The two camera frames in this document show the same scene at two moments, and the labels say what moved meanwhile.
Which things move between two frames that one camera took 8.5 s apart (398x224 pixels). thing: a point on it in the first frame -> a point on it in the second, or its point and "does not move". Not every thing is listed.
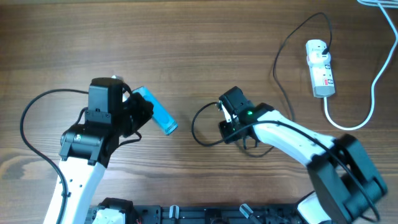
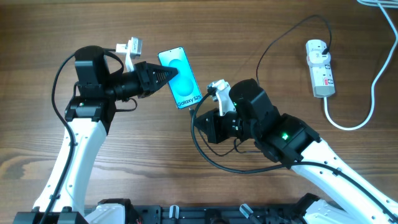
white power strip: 321,76 does not move
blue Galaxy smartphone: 160,116 -> 184,86
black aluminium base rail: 216,214 does not move
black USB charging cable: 273,71 -> 319,15
